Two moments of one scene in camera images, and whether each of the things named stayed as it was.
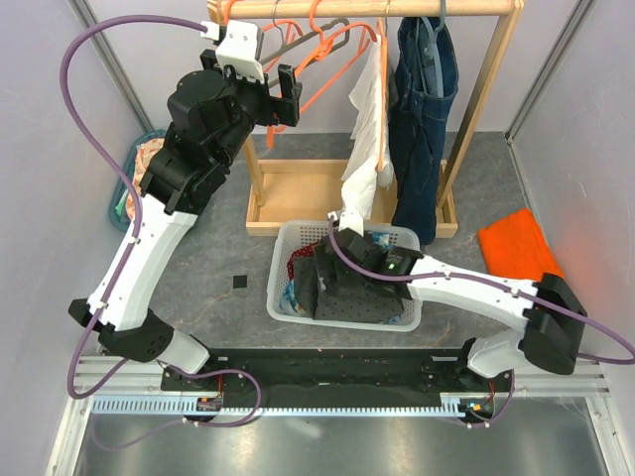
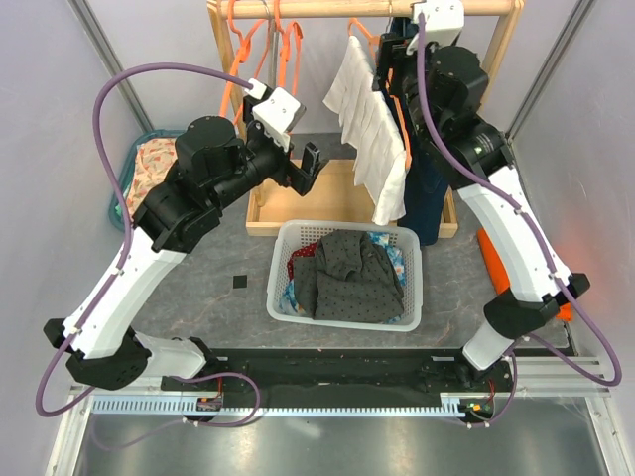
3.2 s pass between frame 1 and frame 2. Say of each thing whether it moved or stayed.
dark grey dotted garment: stayed
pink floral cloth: stayed
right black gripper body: moved
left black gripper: moved
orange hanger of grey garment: moved
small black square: stayed
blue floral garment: stayed
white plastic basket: stayed
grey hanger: moved
